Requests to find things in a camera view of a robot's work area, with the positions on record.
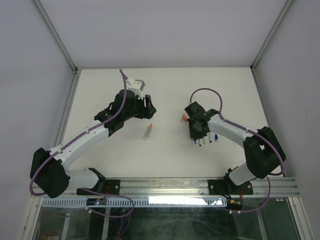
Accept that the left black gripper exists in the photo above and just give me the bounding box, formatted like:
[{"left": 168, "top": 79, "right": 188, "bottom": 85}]
[{"left": 123, "top": 94, "right": 156, "bottom": 121}]

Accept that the white pen black end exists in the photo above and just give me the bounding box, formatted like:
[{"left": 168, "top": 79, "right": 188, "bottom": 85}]
[{"left": 208, "top": 132, "right": 212, "bottom": 143}]

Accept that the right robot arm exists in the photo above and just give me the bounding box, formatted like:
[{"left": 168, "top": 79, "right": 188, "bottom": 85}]
[{"left": 184, "top": 101, "right": 286, "bottom": 194}]

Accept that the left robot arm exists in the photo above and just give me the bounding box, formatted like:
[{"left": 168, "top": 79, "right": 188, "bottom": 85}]
[{"left": 29, "top": 89, "right": 157, "bottom": 199}]

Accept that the orange pen cap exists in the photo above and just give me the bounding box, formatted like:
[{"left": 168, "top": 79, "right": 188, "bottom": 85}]
[{"left": 182, "top": 114, "right": 188, "bottom": 122}]

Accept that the orange tip marker pen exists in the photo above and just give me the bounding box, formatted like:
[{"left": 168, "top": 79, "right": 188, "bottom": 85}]
[{"left": 143, "top": 123, "right": 153, "bottom": 141}]

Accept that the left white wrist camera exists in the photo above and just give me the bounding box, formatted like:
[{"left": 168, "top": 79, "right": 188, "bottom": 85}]
[{"left": 126, "top": 77, "right": 146, "bottom": 100}]

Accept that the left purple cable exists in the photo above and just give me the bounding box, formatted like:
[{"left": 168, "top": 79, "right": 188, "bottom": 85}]
[{"left": 29, "top": 69, "right": 128, "bottom": 196}]

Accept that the purple cable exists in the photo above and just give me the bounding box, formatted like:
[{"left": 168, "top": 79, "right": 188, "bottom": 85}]
[
  {"left": 189, "top": 88, "right": 287, "bottom": 213},
  {"left": 29, "top": 69, "right": 128, "bottom": 196}
]

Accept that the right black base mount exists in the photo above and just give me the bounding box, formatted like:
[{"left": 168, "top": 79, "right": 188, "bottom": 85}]
[{"left": 207, "top": 179, "right": 232, "bottom": 198}]

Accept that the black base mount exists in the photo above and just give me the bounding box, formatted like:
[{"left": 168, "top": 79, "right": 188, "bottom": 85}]
[
  {"left": 207, "top": 179, "right": 232, "bottom": 198},
  {"left": 76, "top": 179, "right": 121, "bottom": 196}
]

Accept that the aluminium mounting rail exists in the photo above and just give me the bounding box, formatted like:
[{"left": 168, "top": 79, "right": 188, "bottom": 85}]
[{"left": 31, "top": 176, "right": 301, "bottom": 198}]

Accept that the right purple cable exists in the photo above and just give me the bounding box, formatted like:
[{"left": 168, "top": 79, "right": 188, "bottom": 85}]
[{"left": 189, "top": 88, "right": 287, "bottom": 213}]

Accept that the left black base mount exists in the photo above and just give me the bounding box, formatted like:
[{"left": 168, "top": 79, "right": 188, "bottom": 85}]
[{"left": 76, "top": 179, "right": 121, "bottom": 196}]

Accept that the white slotted cable duct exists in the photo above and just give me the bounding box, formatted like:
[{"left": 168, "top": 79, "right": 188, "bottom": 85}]
[{"left": 42, "top": 196, "right": 227, "bottom": 208}]

